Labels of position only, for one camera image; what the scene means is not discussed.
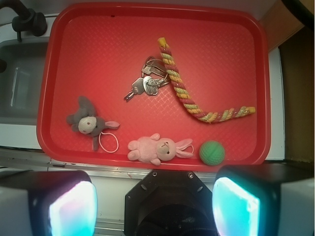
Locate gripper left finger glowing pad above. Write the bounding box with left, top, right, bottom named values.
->
left=0, top=170, right=97, bottom=236

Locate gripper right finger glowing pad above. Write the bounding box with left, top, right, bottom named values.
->
left=212, top=164, right=315, bottom=236

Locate green rubber ball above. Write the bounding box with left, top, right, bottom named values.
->
left=199, top=141, right=225, bottom=166

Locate grey plush bunny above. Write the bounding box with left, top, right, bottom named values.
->
left=66, top=96, right=120, bottom=151

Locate pink plush bunny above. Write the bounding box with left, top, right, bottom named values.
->
left=127, top=133, right=193, bottom=166

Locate grey sink basin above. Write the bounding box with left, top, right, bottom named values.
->
left=0, top=37, right=49, bottom=125

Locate red plastic tray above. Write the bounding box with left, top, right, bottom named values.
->
left=37, top=2, right=271, bottom=172

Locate silver key bunch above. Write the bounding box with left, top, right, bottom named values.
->
left=124, top=56, right=170, bottom=102

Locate black faucet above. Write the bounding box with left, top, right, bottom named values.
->
left=0, top=0, right=48, bottom=42

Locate multicolored twisted rope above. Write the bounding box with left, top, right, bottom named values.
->
left=157, top=37, right=256, bottom=124

